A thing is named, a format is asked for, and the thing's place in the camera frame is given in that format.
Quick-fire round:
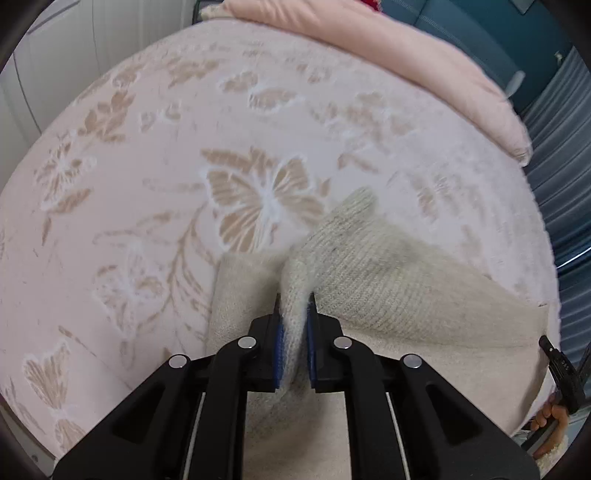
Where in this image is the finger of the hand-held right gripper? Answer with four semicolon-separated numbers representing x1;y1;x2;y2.
538;335;587;412

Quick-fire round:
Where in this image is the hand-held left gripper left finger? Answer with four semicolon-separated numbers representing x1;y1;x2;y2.
53;310;285;480

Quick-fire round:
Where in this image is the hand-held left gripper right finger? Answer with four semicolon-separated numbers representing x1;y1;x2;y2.
305;292;541;480

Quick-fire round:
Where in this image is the cream knit sweater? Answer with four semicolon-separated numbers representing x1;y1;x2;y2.
206;187;550;480

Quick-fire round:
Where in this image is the person's right hand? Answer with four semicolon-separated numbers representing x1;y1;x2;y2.
529;392;570;460

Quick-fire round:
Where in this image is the pink floral butterfly blanket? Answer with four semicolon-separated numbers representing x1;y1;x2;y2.
0;18;561;464

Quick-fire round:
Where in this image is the blue striped curtain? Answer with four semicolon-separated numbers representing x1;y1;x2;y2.
521;45;591;370

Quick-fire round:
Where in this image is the pink quilt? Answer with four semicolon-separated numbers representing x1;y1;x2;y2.
217;0;533;167

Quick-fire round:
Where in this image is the white wardrobe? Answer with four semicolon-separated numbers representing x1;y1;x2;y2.
0;0;200;155

